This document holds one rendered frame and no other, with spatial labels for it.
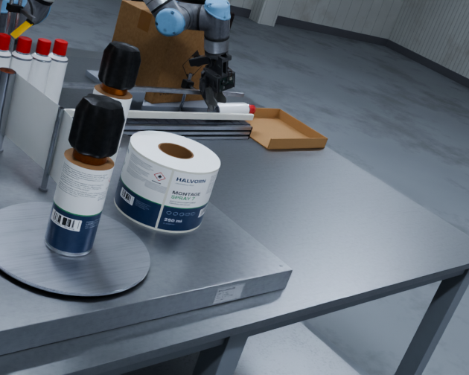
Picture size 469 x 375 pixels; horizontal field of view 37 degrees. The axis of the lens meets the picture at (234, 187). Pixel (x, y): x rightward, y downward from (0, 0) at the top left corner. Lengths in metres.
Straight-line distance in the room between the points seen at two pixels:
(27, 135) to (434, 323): 1.37
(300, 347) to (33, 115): 1.36
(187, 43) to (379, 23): 9.55
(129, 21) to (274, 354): 1.21
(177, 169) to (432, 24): 10.25
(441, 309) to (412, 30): 9.70
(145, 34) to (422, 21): 9.54
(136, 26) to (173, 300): 1.26
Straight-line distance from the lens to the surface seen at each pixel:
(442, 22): 11.41
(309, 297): 1.52
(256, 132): 2.41
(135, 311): 1.23
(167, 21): 1.93
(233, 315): 1.36
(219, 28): 2.05
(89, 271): 1.25
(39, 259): 1.25
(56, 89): 1.86
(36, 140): 1.52
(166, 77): 2.31
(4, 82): 1.56
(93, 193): 1.22
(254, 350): 2.38
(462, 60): 11.07
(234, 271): 1.40
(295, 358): 2.43
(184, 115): 2.11
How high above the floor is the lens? 1.56
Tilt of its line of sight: 22 degrees down
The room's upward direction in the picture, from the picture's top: 19 degrees clockwise
